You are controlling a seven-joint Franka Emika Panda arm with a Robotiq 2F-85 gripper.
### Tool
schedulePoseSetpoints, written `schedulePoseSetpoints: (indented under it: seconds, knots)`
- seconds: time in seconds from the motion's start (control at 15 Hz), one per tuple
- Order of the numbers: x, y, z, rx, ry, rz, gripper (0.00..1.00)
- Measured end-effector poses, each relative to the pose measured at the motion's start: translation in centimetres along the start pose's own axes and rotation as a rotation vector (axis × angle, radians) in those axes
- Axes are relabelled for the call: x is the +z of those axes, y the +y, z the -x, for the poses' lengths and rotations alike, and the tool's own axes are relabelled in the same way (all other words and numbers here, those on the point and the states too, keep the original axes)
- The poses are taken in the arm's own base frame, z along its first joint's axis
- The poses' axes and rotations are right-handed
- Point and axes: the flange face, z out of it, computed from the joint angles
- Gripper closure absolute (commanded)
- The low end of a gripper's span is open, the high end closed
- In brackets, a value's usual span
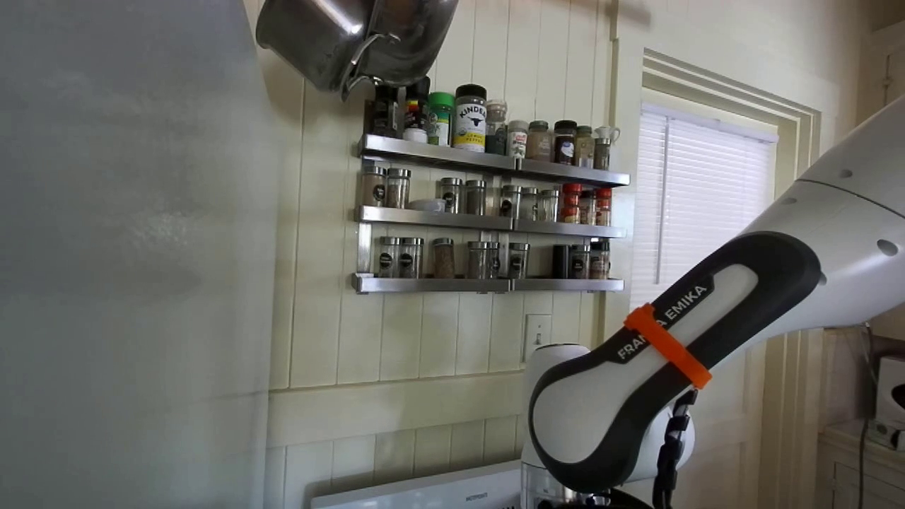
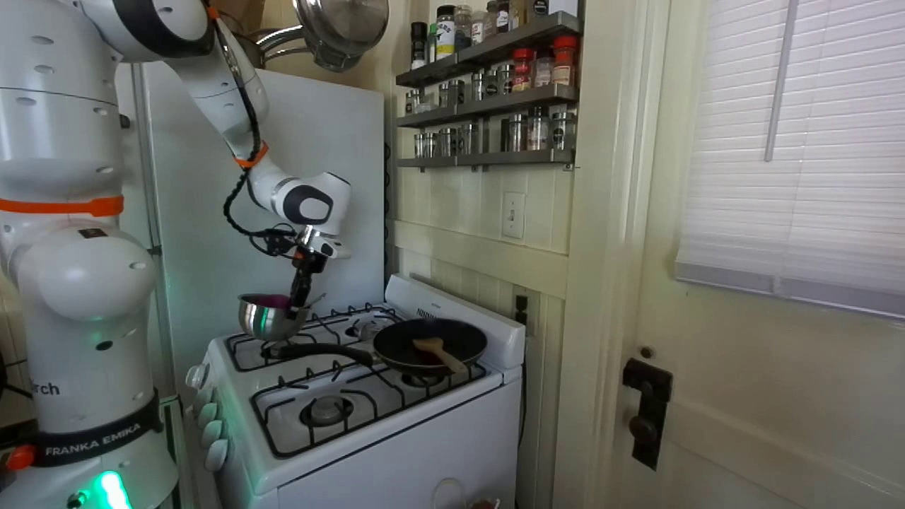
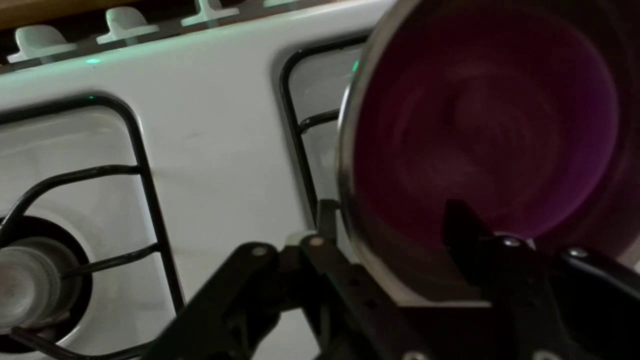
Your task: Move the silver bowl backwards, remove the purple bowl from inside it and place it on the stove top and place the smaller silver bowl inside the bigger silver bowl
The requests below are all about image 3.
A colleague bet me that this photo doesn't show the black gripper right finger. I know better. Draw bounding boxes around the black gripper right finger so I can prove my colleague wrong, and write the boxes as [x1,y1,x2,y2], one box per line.
[442,198,640,360]

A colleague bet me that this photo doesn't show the black stove grate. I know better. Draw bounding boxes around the black stove grate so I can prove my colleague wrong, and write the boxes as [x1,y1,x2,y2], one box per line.
[278,32,373,224]
[0,92,187,360]

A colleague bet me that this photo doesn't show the silver metal bowl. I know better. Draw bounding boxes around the silver metal bowl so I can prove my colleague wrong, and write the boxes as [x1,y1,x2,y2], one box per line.
[336,0,640,311]

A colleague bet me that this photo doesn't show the white gas stove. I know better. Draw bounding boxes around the white gas stove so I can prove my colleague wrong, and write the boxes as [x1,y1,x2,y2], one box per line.
[0,0,417,360]

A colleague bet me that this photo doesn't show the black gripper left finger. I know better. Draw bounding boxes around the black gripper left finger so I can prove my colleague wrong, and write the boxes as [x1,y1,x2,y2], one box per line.
[143,198,428,360]

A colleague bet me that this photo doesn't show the white stove knob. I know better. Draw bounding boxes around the white stove knob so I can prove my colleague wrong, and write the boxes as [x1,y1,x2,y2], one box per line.
[5,24,78,67]
[181,0,243,31]
[96,7,162,48]

